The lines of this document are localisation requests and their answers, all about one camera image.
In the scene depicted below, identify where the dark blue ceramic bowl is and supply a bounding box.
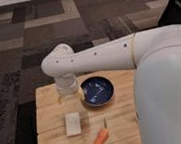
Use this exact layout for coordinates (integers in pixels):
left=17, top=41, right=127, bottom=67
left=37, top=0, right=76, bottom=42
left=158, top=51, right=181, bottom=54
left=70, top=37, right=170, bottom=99
left=81, top=76, right=115, bottom=107

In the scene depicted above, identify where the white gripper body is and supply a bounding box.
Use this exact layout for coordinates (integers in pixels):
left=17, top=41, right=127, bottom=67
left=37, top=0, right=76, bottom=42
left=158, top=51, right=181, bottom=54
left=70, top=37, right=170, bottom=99
left=55, top=73, right=80, bottom=103

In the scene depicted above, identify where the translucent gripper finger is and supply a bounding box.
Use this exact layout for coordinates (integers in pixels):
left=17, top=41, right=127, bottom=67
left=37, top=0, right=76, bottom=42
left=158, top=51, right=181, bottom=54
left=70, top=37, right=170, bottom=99
left=79, top=88, right=85, bottom=104

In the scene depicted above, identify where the orange carrot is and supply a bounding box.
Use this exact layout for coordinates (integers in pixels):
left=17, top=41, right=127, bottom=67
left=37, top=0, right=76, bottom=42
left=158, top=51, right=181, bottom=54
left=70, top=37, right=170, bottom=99
left=93, top=124, right=109, bottom=144

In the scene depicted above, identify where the white rectangular sponge block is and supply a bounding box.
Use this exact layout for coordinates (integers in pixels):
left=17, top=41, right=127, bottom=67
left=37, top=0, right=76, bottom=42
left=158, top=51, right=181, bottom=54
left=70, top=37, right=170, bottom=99
left=64, top=112, right=81, bottom=136

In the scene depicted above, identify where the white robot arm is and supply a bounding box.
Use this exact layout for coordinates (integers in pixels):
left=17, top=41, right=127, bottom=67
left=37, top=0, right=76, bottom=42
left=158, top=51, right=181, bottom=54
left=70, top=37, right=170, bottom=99
left=41, top=24, right=181, bottom=144

